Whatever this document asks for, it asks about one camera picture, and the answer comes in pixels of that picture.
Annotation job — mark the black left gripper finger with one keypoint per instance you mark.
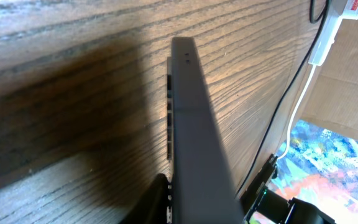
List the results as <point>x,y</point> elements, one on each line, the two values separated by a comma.
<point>152,206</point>

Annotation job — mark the blue Samsung Galaxy smartphone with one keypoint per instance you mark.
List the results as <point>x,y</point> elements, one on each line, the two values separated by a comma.
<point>203,191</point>

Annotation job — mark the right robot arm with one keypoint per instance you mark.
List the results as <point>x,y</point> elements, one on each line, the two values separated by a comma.
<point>279,210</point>

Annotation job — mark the colourful painted backdrop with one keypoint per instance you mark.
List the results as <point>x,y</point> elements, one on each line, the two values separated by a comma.
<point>321,168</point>

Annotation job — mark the white power strip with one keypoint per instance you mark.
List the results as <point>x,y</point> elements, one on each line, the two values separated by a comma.
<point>326,37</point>

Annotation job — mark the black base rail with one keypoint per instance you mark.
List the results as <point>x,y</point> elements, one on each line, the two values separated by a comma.
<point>258,186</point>

